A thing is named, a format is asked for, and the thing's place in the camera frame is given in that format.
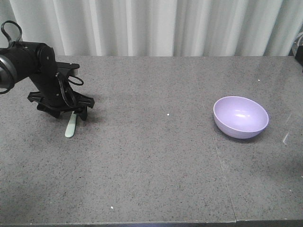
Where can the white rice cooker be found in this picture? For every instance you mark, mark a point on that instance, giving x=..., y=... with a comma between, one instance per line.
x=298, y=41

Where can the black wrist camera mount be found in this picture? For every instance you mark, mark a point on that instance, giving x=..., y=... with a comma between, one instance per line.
x=68, y=69

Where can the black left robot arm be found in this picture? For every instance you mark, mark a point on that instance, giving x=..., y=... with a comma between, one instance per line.
x=24, y=59

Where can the white pleated curtain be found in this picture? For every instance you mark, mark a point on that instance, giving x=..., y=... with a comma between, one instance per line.
x=159, y=27

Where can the mint green plastic spoon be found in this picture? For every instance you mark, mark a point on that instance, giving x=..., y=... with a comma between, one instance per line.
x=70, y=129

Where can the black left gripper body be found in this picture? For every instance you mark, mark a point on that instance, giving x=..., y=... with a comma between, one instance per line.
x=56, y=92

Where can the lilac plastic bowl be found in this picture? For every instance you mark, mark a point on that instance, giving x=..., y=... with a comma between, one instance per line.
x=240, y=117

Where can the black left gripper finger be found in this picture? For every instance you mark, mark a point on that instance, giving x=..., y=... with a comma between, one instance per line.
x=51, y=111
x=82, y=113

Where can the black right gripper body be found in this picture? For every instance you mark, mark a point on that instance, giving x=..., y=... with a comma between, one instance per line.
x=299, y=55

